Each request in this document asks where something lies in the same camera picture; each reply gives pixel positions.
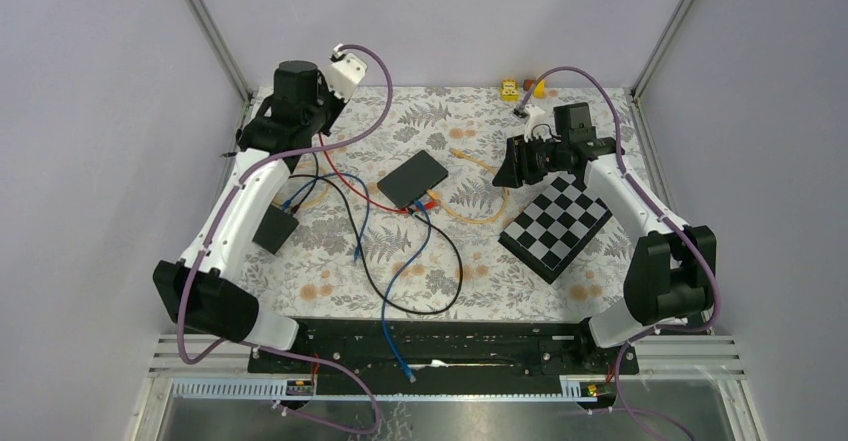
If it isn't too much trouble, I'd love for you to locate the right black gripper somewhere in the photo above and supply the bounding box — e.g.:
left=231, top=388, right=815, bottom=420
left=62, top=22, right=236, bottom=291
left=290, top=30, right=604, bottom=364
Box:
left=491, top=133, right=568, bottom=189

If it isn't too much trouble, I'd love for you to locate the red ethernet cable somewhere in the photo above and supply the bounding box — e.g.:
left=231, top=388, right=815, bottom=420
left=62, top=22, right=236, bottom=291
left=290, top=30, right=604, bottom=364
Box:
left=317, top=133, right=440, bottom=215

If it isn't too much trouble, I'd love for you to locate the black network switch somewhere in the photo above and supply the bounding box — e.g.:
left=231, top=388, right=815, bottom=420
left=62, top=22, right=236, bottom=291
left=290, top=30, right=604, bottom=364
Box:
left=377, top=150, right=449, bottom=209

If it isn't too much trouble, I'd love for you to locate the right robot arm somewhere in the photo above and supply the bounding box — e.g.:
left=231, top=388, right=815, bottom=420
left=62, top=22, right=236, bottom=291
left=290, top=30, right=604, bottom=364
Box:
left=493, top=103, right=716, bottom=373

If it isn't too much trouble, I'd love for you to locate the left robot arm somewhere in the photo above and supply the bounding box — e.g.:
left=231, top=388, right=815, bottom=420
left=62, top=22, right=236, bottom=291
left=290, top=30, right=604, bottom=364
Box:
left=153, top=53, right=368, bottom=372

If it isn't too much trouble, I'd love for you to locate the black white checkerboard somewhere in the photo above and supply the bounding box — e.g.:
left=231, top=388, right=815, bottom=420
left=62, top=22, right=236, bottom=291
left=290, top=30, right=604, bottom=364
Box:
left=499, top=174, right=612, bottom=284

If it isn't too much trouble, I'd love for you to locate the yellow toy brick with face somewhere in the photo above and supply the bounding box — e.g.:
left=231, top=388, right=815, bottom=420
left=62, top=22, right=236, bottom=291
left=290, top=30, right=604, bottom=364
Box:
left=499, top=79, right=520, bottom=103

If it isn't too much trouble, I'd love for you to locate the yellow brown toy block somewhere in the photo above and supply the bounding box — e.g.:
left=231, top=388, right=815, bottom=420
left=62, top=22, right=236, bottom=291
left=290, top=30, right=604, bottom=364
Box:
left=522, top=79, right=547, bottom=99

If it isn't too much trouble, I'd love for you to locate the floral patterned table mat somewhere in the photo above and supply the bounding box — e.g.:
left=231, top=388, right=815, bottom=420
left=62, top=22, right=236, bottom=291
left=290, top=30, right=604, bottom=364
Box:
left=235, top=87, right=632, bottom=322

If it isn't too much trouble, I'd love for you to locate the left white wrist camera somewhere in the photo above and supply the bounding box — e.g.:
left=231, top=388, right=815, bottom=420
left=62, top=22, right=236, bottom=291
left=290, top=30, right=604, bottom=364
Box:
left=324, top=51, right=368, bottom=102

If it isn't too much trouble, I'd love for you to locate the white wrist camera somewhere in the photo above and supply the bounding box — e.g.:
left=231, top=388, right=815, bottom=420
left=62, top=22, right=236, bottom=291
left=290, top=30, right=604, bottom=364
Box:
left=513, top=104, right=546, bottom=142
left=324, top=51, right=368, bottom=102

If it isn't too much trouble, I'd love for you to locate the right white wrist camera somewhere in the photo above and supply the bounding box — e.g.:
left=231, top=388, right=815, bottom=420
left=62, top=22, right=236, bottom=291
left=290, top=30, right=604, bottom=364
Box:
left=513, top=104, right=546, bottom=142

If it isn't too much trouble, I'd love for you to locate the black ethernet cable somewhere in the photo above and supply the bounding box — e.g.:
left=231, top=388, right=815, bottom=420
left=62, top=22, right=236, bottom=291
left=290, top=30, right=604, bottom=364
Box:
left=220, top=151, right=464, bottom=316

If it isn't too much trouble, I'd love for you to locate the yellow ethernet cable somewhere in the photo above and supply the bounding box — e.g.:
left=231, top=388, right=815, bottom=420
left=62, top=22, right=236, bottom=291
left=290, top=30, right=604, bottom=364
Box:
left=427, top=148, right=511, bottom=226

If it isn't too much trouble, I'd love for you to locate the orange ethernet cable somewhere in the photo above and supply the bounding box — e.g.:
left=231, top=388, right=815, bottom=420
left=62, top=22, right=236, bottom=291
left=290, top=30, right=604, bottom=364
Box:
left=271, top=179, right=333, bottom=211

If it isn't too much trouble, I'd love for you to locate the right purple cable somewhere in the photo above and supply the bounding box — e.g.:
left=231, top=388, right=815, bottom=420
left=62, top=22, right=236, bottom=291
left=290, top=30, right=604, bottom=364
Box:
left=513, top=66, right=723, bottom=441

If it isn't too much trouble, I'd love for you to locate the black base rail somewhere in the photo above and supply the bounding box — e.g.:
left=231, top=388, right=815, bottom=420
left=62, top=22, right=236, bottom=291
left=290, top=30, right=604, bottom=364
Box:
left=181, top=315, right=704, bottom=397

